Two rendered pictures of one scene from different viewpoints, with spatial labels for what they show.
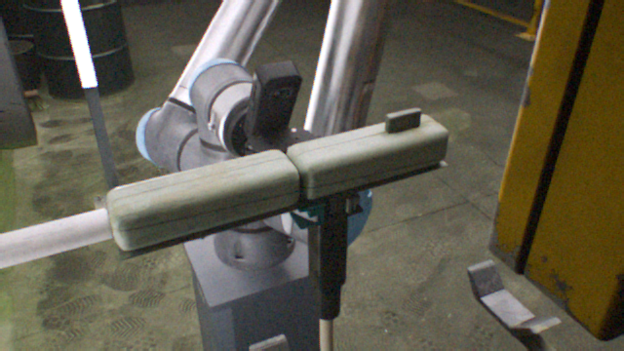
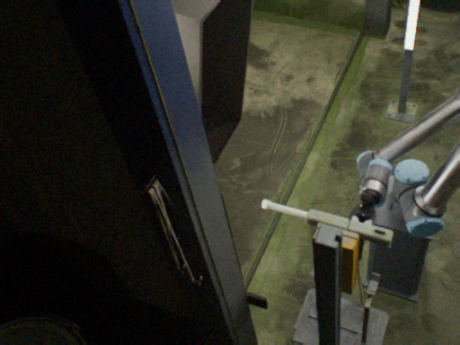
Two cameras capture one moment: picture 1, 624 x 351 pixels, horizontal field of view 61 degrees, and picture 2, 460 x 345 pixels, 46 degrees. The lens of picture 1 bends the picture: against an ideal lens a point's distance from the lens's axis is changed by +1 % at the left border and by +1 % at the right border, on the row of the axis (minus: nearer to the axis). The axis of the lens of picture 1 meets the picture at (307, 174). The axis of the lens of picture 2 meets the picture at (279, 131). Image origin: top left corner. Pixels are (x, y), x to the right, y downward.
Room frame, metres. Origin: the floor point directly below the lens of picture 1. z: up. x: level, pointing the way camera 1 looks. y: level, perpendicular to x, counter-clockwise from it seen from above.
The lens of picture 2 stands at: (-0.43, -0.67, 2.82)
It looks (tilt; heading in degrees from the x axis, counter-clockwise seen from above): 47 degrees down; 51
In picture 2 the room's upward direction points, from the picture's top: 6 degrees counter-clockwise
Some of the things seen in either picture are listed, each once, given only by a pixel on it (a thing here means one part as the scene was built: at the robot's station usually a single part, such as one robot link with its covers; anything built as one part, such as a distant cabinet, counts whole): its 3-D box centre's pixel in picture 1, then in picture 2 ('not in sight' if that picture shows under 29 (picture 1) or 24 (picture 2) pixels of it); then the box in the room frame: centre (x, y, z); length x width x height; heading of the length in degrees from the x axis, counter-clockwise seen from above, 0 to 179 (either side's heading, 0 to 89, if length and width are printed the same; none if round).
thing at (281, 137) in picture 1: (274, 157); (366, 209); (0.52, 0.04, 1.12); 0.12 x 0.08 x 0.09; 25
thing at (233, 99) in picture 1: (247, 123); (371, 191); (0.60, 0.08, 1.13); 0.10 x 0.05 x 0.09; 115
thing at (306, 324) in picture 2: not in sight; (340, 326); (0.23, -0.09, 0.78); 0.31 x 0.23 x 0.01; 115
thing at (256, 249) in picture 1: (253, 225); (407, 198); (0.95, 0.12, 0.69); 0.19 x 0.19 x 0.10
